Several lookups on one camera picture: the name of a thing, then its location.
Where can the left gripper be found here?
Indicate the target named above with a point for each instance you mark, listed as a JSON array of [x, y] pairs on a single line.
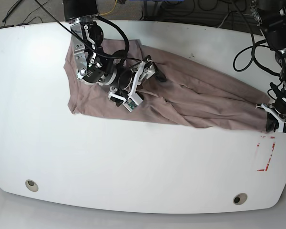
[[275, 120]]

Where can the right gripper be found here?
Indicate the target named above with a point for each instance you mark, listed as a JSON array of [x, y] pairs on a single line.
[[138, 74]]

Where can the mauve t-shirt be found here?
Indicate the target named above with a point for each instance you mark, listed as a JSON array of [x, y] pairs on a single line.
[[193, 95]]

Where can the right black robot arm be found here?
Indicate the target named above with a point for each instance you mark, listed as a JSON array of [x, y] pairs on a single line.
[[94, 66]]

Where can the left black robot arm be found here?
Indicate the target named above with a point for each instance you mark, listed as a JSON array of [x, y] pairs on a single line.
[[271, 18]]

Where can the red tape rectangle marking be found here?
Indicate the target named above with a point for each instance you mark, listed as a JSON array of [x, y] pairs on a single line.
[[264, 151]]

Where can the right table grommet hole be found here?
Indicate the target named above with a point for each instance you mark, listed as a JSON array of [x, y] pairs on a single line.
[[240, 199]]

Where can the table grommet hole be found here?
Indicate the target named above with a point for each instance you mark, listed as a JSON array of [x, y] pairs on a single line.
[[31, 185], [240, 199]]

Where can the left table grommet hole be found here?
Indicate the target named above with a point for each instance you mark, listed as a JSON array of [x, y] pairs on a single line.
[[31, 185]]

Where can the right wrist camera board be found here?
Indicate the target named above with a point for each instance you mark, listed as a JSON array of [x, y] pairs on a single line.
[[130, 105]]

